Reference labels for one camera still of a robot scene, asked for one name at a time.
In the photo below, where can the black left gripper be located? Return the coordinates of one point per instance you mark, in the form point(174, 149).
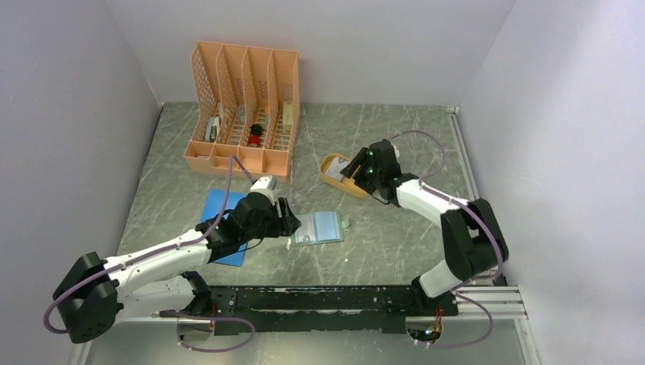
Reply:
point(291, 222)

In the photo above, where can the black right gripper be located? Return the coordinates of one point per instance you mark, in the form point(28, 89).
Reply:
point(360, 159)

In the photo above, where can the yellow oval tray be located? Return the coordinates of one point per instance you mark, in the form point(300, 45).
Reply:
point(346, 185)

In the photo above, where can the silver credit card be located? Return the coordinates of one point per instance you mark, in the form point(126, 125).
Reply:
point(306, 233)

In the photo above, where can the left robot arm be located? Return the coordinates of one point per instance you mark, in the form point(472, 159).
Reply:
point(99, 293)

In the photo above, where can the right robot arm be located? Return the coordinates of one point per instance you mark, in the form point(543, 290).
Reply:
point(472, 239)

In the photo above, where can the silver VIP card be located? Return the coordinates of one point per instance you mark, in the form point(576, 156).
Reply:
point(333, 170)

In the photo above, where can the blue notebook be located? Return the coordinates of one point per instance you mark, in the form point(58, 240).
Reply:
point(213, 202)

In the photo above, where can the pale green eraser block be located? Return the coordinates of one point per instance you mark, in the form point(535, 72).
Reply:
point(287, 117)

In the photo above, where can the red black small bottle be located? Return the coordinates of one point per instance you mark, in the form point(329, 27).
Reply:
point(255, 134)

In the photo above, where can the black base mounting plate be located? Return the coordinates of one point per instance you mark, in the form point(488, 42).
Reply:
point(242, 309)

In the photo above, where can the orange plastic file organizer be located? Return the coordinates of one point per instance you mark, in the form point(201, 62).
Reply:
point(244, 85)

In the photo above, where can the white grey utility knife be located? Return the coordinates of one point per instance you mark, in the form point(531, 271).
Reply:
point(212, 128)

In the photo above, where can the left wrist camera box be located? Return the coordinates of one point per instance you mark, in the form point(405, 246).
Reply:
point(264, 185)

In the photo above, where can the aluminium table edge rail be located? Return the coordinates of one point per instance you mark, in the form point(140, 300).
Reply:
point(451, 116)

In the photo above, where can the aluminium front frame rail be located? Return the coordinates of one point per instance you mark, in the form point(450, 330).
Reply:
point(492, 327)

